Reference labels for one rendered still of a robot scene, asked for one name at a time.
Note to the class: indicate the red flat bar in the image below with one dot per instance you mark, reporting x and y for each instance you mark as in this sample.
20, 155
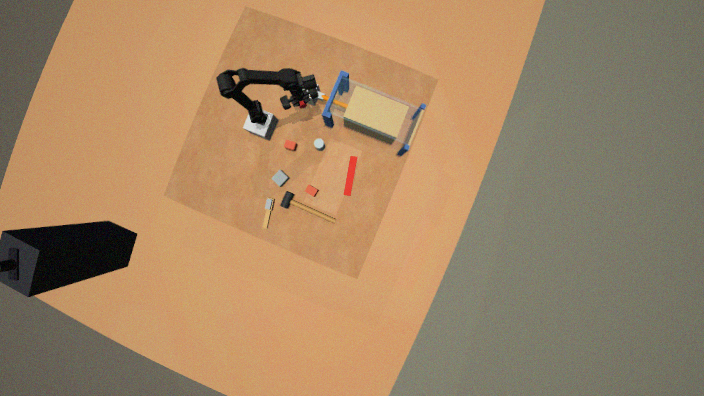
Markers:
350, 175

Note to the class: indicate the red cube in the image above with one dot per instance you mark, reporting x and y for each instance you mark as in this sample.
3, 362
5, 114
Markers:
311, 190
289, 145

